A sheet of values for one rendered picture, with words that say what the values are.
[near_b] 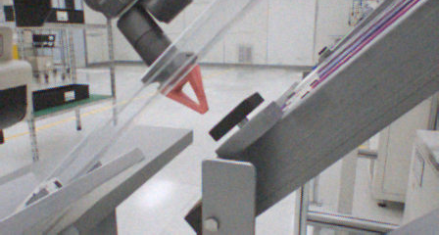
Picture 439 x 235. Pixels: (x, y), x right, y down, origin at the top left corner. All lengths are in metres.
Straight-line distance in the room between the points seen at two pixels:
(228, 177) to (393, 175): 1.64
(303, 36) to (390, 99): 8.87
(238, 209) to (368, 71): 0.16
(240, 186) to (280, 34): 8.98
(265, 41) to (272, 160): 9.01
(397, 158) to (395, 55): 1.58
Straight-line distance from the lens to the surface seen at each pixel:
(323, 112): 0.31
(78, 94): 2.96
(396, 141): 1.84
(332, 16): 9.13
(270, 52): 9.30
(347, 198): 1.49
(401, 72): 0.31
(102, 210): 0.62
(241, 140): 0.30
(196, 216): 0.43
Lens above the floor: 0.86
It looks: 13 degrees down
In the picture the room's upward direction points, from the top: straight up
